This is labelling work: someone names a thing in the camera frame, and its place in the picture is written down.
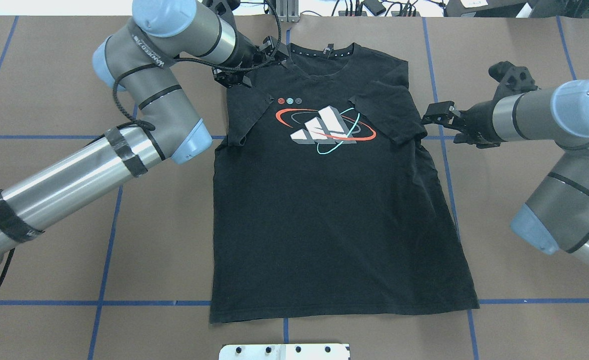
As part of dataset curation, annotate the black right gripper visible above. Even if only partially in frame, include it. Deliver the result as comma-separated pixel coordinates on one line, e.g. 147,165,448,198
421,101,500,150

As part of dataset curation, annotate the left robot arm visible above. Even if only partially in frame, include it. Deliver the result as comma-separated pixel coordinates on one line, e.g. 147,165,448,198
0,0,288,264

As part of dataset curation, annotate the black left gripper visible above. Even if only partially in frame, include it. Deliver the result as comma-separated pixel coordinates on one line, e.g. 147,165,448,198
212,34,290,88

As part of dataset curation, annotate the black t-shirt with logo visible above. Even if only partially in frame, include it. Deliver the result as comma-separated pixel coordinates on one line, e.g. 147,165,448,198
209,43,479,324

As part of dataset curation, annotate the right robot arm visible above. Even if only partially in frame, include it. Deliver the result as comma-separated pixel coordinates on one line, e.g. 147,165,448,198
422,71,589,265

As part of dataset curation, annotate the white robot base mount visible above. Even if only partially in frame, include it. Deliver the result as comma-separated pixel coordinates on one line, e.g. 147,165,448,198
218,342,352,360

